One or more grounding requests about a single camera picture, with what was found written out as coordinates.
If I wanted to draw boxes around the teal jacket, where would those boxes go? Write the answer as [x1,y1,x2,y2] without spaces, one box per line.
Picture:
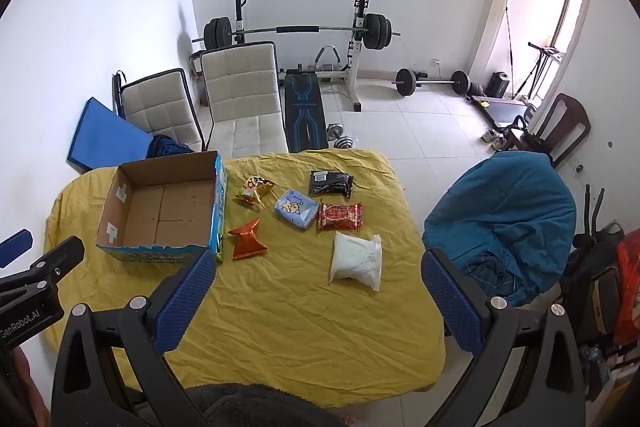
[422,152,576,308]

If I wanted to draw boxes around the red snack packet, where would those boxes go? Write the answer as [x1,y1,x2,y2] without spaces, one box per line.
[316,202,363,234]

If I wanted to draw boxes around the black speaker box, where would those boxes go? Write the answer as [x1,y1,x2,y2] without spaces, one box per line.
[487,72,511,98]

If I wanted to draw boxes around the black weight bench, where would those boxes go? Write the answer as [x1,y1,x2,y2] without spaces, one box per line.
[284,72,329,154]

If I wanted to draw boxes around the large white padded chair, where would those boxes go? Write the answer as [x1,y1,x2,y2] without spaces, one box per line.
[200,42,290,158]

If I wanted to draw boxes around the light blue tissue packet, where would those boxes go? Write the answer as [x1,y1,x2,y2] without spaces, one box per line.
[274,189,319,232]

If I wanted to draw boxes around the short barbell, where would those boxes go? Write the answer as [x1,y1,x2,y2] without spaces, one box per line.
[395,68,471,96]

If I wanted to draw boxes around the blue exercise mat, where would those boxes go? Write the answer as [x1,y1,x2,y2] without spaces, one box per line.
[66,97,153,172]

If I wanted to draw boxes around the red plastic bag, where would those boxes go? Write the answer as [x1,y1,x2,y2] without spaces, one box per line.
[614,229,640,348]

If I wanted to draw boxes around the dark wooden chair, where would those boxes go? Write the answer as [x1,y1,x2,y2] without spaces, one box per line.
[505,93,592,168]

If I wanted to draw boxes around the white soft packet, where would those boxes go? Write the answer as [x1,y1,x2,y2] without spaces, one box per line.
[328,232,382,293]

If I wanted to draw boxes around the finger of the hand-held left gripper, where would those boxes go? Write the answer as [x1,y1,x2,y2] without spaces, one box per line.
[0,229,33,269]
[0,236,85,303]

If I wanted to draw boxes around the yellow tablecloth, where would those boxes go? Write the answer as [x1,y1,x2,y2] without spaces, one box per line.
[44,149,447,409]

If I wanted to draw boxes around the person's left forearm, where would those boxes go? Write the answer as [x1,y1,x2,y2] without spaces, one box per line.
[0,347,51,427]

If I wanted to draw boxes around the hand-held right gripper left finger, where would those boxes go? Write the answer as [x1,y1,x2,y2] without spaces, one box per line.
[50,247,218,427]

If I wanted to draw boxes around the white barbell rack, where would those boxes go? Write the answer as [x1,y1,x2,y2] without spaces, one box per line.
[232,0,373,112]

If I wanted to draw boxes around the black exercise machine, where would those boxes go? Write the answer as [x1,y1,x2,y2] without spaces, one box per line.
[560,187,626,343]

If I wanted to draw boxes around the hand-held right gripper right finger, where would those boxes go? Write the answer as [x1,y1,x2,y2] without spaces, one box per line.
[421,248,586,427]

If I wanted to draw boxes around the dark blue cloth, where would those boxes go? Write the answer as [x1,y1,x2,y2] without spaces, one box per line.
[146,134,196,159]

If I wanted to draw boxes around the dark fleece garment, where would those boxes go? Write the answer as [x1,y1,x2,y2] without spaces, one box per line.
[185,383,346,427]

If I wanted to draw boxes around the small white padded chair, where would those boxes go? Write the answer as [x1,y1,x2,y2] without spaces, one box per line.
[112,68,206,152]

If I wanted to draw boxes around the yellow snack packet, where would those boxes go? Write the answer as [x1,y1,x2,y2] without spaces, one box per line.
[235,174,277,210]

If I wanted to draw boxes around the barbell with black plates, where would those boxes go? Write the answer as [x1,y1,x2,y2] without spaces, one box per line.
[191,13,402,52]

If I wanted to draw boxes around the black packet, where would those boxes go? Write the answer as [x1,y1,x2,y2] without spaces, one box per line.
[308,170,354,198]

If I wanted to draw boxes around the orange foil packet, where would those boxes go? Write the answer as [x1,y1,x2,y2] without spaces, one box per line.
[227,218,269,261]

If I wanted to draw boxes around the cardboard box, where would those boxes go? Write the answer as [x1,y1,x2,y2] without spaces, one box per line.
[96,151,228,264]

